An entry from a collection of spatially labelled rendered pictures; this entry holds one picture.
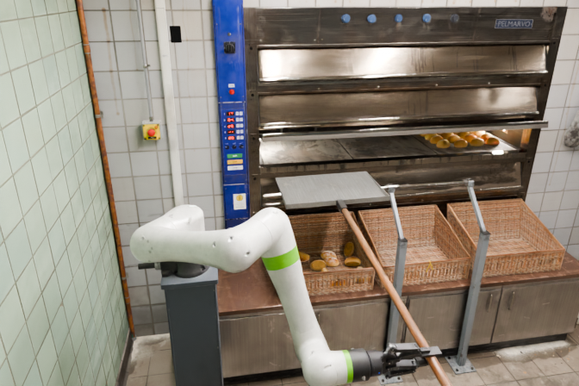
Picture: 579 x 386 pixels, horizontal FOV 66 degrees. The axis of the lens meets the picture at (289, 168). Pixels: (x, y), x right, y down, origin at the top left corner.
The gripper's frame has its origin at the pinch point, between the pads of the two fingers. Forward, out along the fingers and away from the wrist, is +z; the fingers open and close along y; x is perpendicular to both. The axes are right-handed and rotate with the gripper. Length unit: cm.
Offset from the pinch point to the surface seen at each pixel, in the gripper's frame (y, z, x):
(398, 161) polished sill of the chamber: 3, 55, -153
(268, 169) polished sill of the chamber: 5, -29, -154
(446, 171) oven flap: 12, 91, -154
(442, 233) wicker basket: 48, 84, -133
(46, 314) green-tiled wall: 11, -126, -48
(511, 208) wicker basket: 38, 140, -145
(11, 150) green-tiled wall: -52, -127, -55
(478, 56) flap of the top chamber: -63, 98, -157
